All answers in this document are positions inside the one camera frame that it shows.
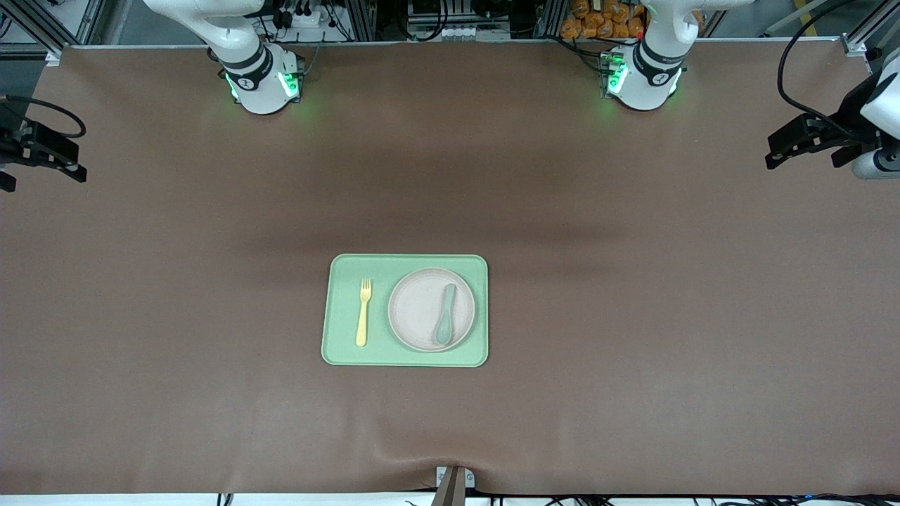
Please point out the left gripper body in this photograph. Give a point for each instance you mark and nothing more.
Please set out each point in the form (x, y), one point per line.
(848, 120)

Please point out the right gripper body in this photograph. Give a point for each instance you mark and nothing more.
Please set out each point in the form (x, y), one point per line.
(8, 144)

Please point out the yellow plastic fork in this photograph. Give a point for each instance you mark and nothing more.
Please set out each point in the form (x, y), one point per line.
(363, 316)

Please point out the round pale plate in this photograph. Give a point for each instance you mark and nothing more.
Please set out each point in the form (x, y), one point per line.
(418, 309)

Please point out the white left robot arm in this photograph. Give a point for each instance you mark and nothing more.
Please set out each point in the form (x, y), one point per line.
(643, 70)

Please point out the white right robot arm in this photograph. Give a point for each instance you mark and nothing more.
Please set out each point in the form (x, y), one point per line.
(260, 84)

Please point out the brown table cover mat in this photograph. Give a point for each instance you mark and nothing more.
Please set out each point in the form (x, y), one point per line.
(211, 246)

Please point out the pile of orange packets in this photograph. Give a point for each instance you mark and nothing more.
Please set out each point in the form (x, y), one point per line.
(598, 21)

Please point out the white power strip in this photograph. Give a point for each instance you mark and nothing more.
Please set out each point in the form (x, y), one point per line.
(309, 20)

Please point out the light green rectangular tray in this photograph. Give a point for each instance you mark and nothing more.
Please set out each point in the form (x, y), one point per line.
(351, 270)

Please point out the green plastic spoon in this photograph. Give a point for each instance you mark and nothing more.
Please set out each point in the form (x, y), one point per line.
(443, 330)

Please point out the aluminium frame beams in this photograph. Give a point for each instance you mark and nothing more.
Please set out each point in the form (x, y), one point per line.
(854, 46)
(31, 21)

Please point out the small metal table bracket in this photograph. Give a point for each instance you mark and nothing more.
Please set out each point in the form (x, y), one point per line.
(441, 478)

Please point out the brown camera post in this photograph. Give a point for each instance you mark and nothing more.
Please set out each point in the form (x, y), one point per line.
(450, 494)

